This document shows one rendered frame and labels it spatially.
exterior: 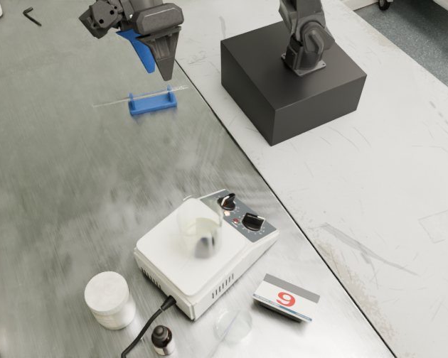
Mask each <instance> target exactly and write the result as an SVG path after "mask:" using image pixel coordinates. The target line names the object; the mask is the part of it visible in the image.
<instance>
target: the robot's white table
mask: <svg viewBox="0 0 448 358"><path fill-rule="evenodd" d="M321 3H322V6H323V8H324V14H325V19H326V26H327V27H328V29H329V30H330V32H331V34H332V36H333V37H334V39H335V42H336V43H337V44H338V45H339V46H340V47H341V48H342V49H343V50H344V51H345V52H346V53H347V54H348V55H349V56H350V57H351V58H352V59H353V60H354V61H355V62H356V63H357V65H358V66H359V67H360V68H361V69H362V70H363V71H364V72H365V73H366V74H367V78H366V82H365V84H364V87H363V91H362V94H361V98H360V101H359V103H358V108H357V110H356V111H354V112H351V113H350V114H347V115H345V116H342V117H340V118H337V119H335V120H333V121H330V122H328V123H326V124H323V125H321V126H318V127H316V128H315V129H312V130H310V131H307V132H305V133H303V134H300V135H298V136H295V137H293V138H291V139H288V140H286V141H283V142H281V143H279V144H277V145H274V146H270V145H269V144H268V142H267V141H266V140H265V138H264V137H263V136H262V134H261V133H260V132H259V131H258V130H257V129H256V127H255V126H254V125H253V123H252V122H251V121H250V120H249V119H248V117H247V116H246V115H245V113H244V112H243V111H242V109H241V108H239V106H238V105H237V104H236V102H235V101H234V100H233V98H232V97H231V96H230V95H229V94H228V92H227V91H226V90H225V88H224V87H223V86H222V85H221V64H220V41H221V40H224V39H226V38H230V37H233V36H236V35H239V34H241V33H245V32H248V31H252V30H255V29H257V28H261V27H263V26H267V25H270V24H272V23H276V22H279V21H283V20H282V17H281V16H280V14H279V12H278V10H279V0H196V1H192V2H189V3H187V4H183V5H180V6H179V7H180V8H182V12H183V17H184V22H183V23H182V24H181V25H179V26H181V31H180V33H179V37H178V44H177V48H176V54H175V61H176V62H177V64H178V66H179V67H180V68H181V69H182V70H183V72H184V73H185V75H186V76H187V78H188V79H189V80H190V81H191V83H192V84H193V86H194V87H195V88H196V89H197V91H198V92H199V94H200V95H201V96H202V98H203V99H204V100H205V102H206V103H207V105H208V106H209V107H210V108H211V110H212V111H213V113H214V114H215V115H216V116H217V118H218V119H219V121H220V122H221V124H222V125H223V126H224V127H225V129H226V130H227V131H228V133H229V134H230V135H231V137H232V138H233V140H234V141H235V142H236V144H237V145H238V146H239V147H240V149H241V151H242V152H243V153H244V154H245V156H246V157H247V159H248V160H249V161H250V162H251V164H252V165H253V166H254V168H255V170H256V171H257V172H258V173H259V174H260V176H261V177H262V179H263V180H264V181H265V182H266V184H267V186H268V187H269V188H270V190H271V191H272V192H273V193H274V195H275V196H276V198H277V199H278V200H279V202H280V203H281V204H282V206H283V207H284V209H285V210H286V211H287V212H288V214H289V215H290V217H291V218H292V219H293V220H294V222H295V223H296V225H297V226H298V228H300V230H301V231H302V233H303V234H304V236H305V237H306V238H307V239H308V241H309V242H310V244H311V245H312V246H313V247H314V249H315V250H316V252H317V253H318V255H319V256H320V257H321V258H322V260H323V261H324V263H325V264H326V265H327V266H328V268H329V269H330V271H331V272H332V274H333V275H334V276H335V277H336V279H337V280H338V282H339V283H340V284H341V285H342V286H343V288H344V290H345V291H346V292H347V294H348V295H349V296H350V297H351V299H352V300H353V302H354V303H355V304H356V306H357V307H358V309H359V310H360V311H361V312H362V314H363V315H364V316H365V318H366V319H367V321H368V322H369V323H370V325H371V326H372V327H373V329H374V330H375V331H376V332H377V334H378V335H379V337H380V338H381V340H382V341H383V342H384V343H385V345H386V346H387V348H388V349H389V350H390V351H391V353H392V354H393V356H394V357H395V358H448V87H447V86H446V85H444V84H443V83H442V82H440V81H439V80H438V79H437V78H436V77H435V76H433V75H432V74H431V73H429V72H428V71H427V70H426V69H424V68H423V67H422V66H421V65H419V64H418V63H417V62H416V61H414V60H413V59H412V58H411V57H410V56H409V55H407V54H406V53H404V52H403V51H402V50H401V49H399V47H397V46H396V45H395V44H393V43H392V42H391V41H389V40H388V39H387V38H386V37H385V36H383V35H382V34H381V33H379V32H378V31H377V30H375V29H374V27H372V26H371V25H370V24H369V23H367V22H366V21H364V20H363V19H362V18H361V17H360V16H359V15H357V14H356V13H355V12H353V11H352V10H351V9H349V7H347V6H346V5H345V4H343V3H342V2H341V1H339V0H321Z"/></svg>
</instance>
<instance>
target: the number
mask: <svg viewBox="0 0 448 358"><path fill-rule="evenodd" d="M256 294H257V295H260V296H262V297H263V298H266V299H268V300H271V301H273V302H275V303H278V304H280V305H283V306H284V307H286V308H289V309H291V310H294V311H296V312H298V313H301V314H302V315H305V316H307V317H309V318H311V316H312V313H313V311H314V307H315V305H314V304H313V303H310V302H308V301H306V300H303V299H301V298H298V297H296V296H294V295H292V294H289V293H287V292H284V291H282V290H280V289H278V288H275V287H273V286H270V285H268V284H266V283H263V284H262V285H261V287H260V289H259V290H258V292H257V293H256Z"/></svg>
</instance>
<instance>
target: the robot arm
mask: <svg viewBox="0 0 448 358"><path fill-rule="evenodd" d="M278 12H279V14H280V16H281V17H282V20H283V21H284V23H285V25H286V27H287V29H288V31H289V32H290V34H293V35H292V36H291V37H290V41H289V44H288V45H287V51H286V53H284V54H282V56H281V58H282V59H283V61H285V62H286V64H287V65H288V66H289V67H290V68H291V69H292V70H293V72H294V73H295V74H296V75H297V76H298V77H302V76H304V75H308V74H309V73H312V72H315V71H317V70H320V69H322V68H325V67H326V63H325V62H324V61H323V60H322V55H323V53H324V50H329V49H330V48H331V46H332V45H333V44H334V42H335V39H334V37H333V36H332V34H331V32H330V30H329V29H328V27H327V26H326V19H325V14H324V8H323V6H322V3H321V0H279V10H278ZM78 19H79V20H80V21H81V22H82V24H83V25H84V26H85V27H86V29H87V30H89V32H90V33H91V34H92V35H93V37H96V38H97V39H100V38H102V37H103V36H105V35H106V34H107V32H108V30H109V29H111V27H113V28H116V29H119V28H120V31H117V32H115V33H116V34H117V35H120V36H121V37H123V38H126V39H127V40H128V41H129V42H130V43H131V44H132V46H133V48H134V49H135V51H136V53H137V55H138V56H139V59H140V60H141V62H142V64H143V65H144V67H145V68H146V71H147V72H148V73H152V72H154V71H155V63H156V66H157V67H158V69H159V72H160V73H161V76H162V77H163V79H164V81H169V80H171V79H172V75H173V69H174V60H175V54H176V48H177V44H178V37H179V33H180V31H181V26H179V25H181V24H182V23H183V22H184V17H183V12H182V8H180V7H179V6H177V5H175V4H174V3H165V4H164V3H163V0H96V2H95V3H94V4H93V5H89V9H88V10H87V11H85V12H84V13H83V14H82V15H81V16H80V17H79V18H78Z"/></svg>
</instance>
